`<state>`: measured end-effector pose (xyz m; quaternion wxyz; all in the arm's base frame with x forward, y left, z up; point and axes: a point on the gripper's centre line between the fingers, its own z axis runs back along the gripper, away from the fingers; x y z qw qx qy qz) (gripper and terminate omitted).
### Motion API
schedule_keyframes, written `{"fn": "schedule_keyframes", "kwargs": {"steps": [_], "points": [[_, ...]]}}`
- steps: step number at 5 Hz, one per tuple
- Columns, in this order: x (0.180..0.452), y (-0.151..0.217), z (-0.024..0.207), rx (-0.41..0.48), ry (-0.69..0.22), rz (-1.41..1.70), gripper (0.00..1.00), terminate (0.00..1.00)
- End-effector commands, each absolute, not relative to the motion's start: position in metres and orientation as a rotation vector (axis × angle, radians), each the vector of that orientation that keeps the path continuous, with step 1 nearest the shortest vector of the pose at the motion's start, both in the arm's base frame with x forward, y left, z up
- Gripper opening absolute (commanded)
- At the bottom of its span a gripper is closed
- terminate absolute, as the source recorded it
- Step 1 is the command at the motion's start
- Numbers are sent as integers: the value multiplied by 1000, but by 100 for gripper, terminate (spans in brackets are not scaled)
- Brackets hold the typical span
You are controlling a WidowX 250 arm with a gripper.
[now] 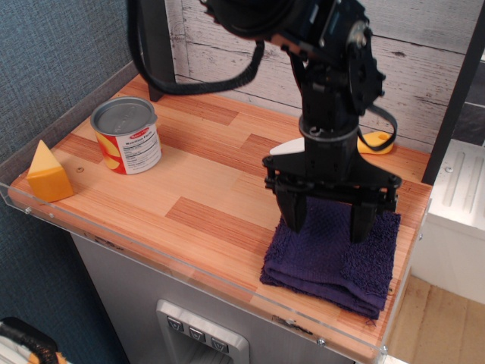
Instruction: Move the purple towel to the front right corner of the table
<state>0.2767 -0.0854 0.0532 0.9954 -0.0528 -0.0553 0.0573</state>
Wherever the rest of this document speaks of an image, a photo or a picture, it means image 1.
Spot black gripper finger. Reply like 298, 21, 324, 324
276, 188, 307, 233
350, 202, 377, 243

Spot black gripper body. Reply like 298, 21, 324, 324
263, 133, 401, 211

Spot dark blue cloth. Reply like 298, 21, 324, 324
260, 198, 401, 320

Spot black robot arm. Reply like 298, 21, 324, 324
205, 1, 402, 243

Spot black orange object corner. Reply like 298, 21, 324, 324
1, 317, 69, 364

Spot white toy sink unit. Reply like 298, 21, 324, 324
411, 140, 484, 303

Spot silver ice dispenser panel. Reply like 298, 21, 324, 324
156, 300, 250, 363

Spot toy tin can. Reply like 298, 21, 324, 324
90, 96, 162, 175

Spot grey toy fridge cabinet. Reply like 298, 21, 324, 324
73, 235, 351, 363

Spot clear acrylic table guard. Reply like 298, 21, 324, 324
4, 180, 430, 363

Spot yellow toy cheese wedge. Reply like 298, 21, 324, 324
27, 140, 74, 202

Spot toy knife yellow handle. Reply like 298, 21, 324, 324
270, 131, 394, 155

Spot dark right vertical post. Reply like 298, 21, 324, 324
421, 4, 484, 186

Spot dark vertical post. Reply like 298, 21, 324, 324
138, 0, 175, 83
421, 4, 484, 186

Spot black braided cable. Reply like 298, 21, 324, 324
127, 0, 265, 96

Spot dark left vertical post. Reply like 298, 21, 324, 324
138, 0, 175, 83

